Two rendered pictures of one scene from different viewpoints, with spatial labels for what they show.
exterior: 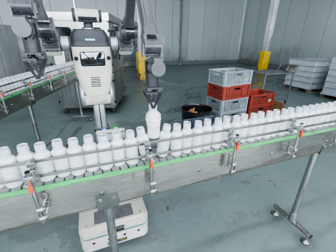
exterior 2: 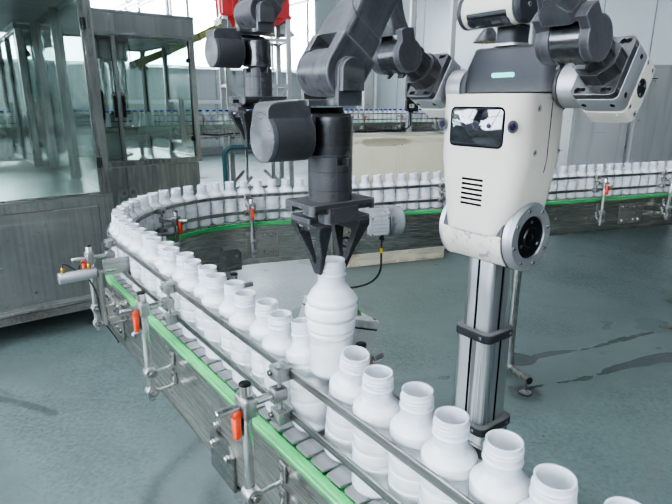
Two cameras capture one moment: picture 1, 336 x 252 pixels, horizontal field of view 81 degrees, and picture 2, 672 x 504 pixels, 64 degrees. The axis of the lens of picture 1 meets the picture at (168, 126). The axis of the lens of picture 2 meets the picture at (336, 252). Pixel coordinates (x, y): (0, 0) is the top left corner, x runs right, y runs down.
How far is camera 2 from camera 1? 90 cm
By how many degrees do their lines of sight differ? 69
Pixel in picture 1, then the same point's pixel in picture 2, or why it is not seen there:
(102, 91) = (481, 222)
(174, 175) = not seen: outside the picture
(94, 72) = (473, 164)
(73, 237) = not seen: outside the picture
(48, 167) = (187, 311)
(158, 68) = (260, 135)
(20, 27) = (210, 49)
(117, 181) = not seen: hidden behind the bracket
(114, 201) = (229, 472)
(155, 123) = (310, 323)
